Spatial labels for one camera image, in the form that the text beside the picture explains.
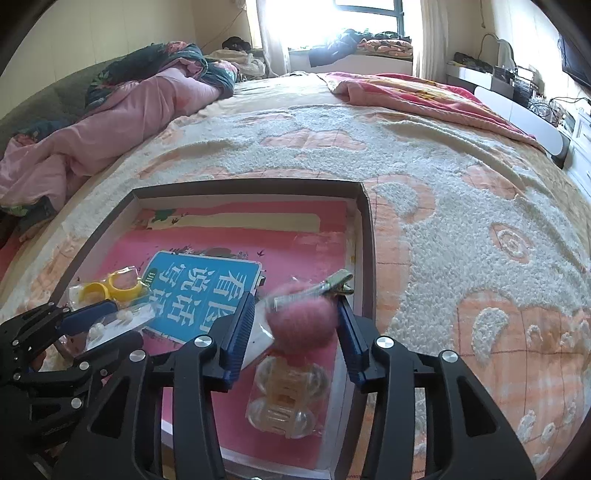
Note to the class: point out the pink orange blanket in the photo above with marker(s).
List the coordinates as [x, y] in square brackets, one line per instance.
[415, 99]

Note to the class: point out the pink quilt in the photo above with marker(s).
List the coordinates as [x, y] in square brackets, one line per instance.
[115, 120]

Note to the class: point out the window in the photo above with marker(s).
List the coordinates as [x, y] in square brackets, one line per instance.
[369, 14]

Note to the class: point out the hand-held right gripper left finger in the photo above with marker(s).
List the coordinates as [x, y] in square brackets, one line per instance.
[238, 341]

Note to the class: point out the clear packed hair claw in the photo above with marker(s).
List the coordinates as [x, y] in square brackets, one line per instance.
[286, 401]

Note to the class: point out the black wall television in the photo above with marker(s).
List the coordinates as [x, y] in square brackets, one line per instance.
[577, 60]

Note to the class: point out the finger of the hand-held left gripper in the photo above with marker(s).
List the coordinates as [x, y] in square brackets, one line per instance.
[106, 355]
[87, 318]

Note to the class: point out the white sheer curtain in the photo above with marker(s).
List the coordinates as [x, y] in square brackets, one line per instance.
[429, 37]
[270, 37]

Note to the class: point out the blue printed card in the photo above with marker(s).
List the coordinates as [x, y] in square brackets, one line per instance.
[198, 290]

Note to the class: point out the beige pillow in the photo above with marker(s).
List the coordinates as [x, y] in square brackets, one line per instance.
[235, 62]

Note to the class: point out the grey headboard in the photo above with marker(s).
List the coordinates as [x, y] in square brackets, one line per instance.
[41, 101]

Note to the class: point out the white drawer cabinet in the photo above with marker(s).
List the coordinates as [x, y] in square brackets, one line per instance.
[579, 143]

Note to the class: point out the clear storage organiser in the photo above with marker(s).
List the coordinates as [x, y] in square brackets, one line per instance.
[526, 85]

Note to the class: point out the white grey desk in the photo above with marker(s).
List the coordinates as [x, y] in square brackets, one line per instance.
[508, 106]

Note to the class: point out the pink pompom hair clip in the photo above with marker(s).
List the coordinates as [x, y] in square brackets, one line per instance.
[302, 323]

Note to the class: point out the round table mirror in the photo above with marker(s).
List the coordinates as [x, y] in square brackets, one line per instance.
[498, 50]

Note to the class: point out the pile of clothes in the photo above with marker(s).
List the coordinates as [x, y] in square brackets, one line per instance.
[351, 46]

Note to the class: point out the black shallow cardboard box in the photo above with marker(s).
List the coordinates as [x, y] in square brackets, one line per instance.
[364, 258]

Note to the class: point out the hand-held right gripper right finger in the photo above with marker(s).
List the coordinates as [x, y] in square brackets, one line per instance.
[353, 344]

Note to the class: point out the dark floral quilt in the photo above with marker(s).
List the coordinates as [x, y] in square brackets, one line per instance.
[138, 62]

